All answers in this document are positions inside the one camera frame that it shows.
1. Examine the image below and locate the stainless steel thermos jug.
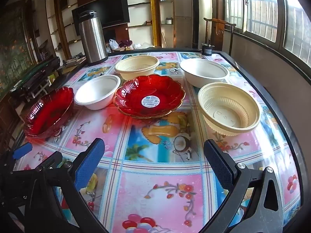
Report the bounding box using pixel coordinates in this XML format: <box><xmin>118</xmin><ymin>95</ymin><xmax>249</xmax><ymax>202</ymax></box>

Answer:
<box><xmin>78</xmin><ymin>10</ymin><xmax>108</xmax><ymax>66</ymax></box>

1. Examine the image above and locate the floral wall painting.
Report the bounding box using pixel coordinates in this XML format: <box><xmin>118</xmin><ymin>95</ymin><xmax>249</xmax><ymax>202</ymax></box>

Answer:
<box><xmin>0</xmin><ymin>5</ymin><xmax>32</xmax><ymax>88</ymax></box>

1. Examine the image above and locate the wooden wall shelf unit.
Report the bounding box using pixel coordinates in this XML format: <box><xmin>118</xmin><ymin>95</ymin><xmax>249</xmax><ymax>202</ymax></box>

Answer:
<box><xmin>123</xmin><ymin>0</ymin><xmax>175</xmax><ymax>49</ymax></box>

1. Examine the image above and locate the small black cylinder device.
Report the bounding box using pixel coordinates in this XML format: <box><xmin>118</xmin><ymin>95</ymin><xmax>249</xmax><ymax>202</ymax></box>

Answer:
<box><xmin>202</xmin><ymin>42</ymin><xmax>215</xmax><ymax>56</ymax></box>

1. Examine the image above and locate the standing tower air conditioner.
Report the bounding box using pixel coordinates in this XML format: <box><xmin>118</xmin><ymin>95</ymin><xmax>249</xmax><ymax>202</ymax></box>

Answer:
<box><xmin>190</xmin><ymin>0</ymin><xmax>214</xmax><ymax>49</ymax></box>

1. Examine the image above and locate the cream ribbed plastic bowl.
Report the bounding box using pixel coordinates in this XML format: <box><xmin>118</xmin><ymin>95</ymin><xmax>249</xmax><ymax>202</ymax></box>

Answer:
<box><xmin>197</xmin><ymin>83</ymin><xmax>261</xmax><ymax>136</ymax></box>

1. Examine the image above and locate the barred window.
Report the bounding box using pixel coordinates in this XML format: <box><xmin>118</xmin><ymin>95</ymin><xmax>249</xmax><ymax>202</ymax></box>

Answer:
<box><xmin>222</xmin><ymin>0</ymin><xmax>311</xmax><ymax>63</ymax></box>

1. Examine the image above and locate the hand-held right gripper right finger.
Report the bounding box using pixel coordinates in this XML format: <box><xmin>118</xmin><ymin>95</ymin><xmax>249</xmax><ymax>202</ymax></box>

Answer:
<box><xmin>204</xmin><ymin>139</ymin><xmax>286</xmax><ymax>233</ymax></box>

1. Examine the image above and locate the black flat screen television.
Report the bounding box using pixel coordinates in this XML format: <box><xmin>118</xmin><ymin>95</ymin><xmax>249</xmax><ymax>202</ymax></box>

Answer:
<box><xmin>72</xmin><ymin>0</ymin><xmax>130</xmax><ymax>28</ymax></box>

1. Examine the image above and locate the cream disposable plate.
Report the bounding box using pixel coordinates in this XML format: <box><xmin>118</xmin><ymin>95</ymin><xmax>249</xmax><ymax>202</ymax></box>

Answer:
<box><xmin>115</xmin><ymin>55</ymin><xmax>160</xmax><ymax>81</ymax></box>

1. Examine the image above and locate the white paper bowl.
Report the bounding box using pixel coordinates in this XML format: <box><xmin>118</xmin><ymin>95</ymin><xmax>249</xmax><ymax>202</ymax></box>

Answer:
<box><xmin>74</xmin><ymin>75</ymin><xmax>121</xmax><ymax>110</ymax></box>
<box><xmin>179</xmin><ymin>58</ymin><xmax>230</xmax><ymax>88</ymax></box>

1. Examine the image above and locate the wooden armchair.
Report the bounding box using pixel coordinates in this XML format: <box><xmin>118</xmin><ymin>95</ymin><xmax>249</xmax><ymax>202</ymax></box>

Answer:
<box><xmin>204</xmin><ymin>17</ymin><xmax>237</xmax><ymax>55</ymax></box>

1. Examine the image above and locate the green top mahjong table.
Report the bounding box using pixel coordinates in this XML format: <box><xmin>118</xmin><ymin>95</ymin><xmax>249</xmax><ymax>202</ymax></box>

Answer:
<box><xmin>10</xmin><ymin>56</ymin><xmax>61</xmax><ymax>100</ymax></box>

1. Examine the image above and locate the red glass plate gold rim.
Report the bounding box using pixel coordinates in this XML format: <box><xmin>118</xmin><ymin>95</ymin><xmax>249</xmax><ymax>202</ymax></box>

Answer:
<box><xmin>114</xmin><ymin>97</ymin><xmax>185</xmax><ymax>119</ymax></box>
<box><xmin>24</xmin><ymin>86</ymin><xmax>74</xmax><ymax>139</ymax></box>

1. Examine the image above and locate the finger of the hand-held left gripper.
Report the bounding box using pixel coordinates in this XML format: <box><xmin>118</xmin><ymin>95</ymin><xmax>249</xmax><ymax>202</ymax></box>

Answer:
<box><xmin>36</xmin><ymin>151</ymin><xmax>64</xmax><ymax>173</ymax></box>
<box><xmin>0</xmin><ymin>143</ymin><xmax>32</xmax><ymax>173</ymax></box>

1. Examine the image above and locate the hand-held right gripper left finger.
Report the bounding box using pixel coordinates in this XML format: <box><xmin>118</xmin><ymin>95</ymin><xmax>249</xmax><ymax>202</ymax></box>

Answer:
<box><xmin>24</xmin><ymin>138</ymin><xmax>110</xmax><ymax>233</ymax></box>

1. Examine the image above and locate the printed fruit and flower tablecloth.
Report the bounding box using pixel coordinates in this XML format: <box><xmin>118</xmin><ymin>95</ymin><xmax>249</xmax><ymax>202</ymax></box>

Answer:
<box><xmin>15</xmin><ymin>50</ymin><xmax>302</xmax><ymax>233</ymax></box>

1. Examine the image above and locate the red plate with round sticker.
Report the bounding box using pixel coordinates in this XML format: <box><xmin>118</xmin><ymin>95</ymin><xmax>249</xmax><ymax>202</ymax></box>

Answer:
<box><xmin>114</xmin><ymin>75</ymin><xmax>185</xmax><ymax>116</ymax></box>

